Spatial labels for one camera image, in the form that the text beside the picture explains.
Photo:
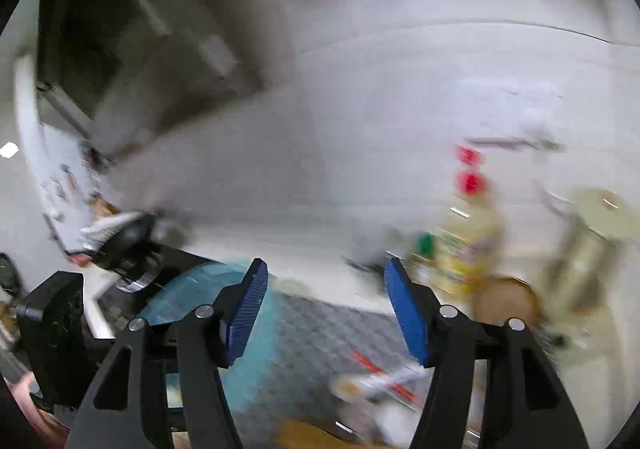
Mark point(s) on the green lid spice jar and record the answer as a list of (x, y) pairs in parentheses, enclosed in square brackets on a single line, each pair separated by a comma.
[(423, 259)]

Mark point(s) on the yellow dish soap bottle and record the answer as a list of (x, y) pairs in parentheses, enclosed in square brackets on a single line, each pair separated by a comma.
[(469, 238)]

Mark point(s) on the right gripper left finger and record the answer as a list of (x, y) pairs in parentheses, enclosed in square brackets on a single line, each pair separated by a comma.
[(126, 403)]

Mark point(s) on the red chopstick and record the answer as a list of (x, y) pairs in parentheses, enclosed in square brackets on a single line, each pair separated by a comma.
[(394, 380)]

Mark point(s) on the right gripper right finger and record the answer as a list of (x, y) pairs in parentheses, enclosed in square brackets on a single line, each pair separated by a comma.
[(525, 404)]

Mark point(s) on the brown ceramic saucer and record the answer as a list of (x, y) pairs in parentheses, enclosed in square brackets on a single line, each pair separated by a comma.
[(496, 300)]

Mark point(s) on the black wok pan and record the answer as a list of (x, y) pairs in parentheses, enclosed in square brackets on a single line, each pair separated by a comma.
[(129, 244)]

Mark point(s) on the wooden spatula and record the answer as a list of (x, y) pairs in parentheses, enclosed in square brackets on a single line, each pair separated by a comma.
[(300, 435)]

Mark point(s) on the grey herringbone table mat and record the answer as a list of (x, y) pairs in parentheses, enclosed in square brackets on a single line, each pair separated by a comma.
[(296, 348)]

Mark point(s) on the white spoon yellow duck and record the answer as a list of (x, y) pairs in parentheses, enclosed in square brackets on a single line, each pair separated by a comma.
[(346, 388)]

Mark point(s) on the beige glass kettle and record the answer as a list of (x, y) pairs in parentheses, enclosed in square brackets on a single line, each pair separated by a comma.
[(599, 226)]

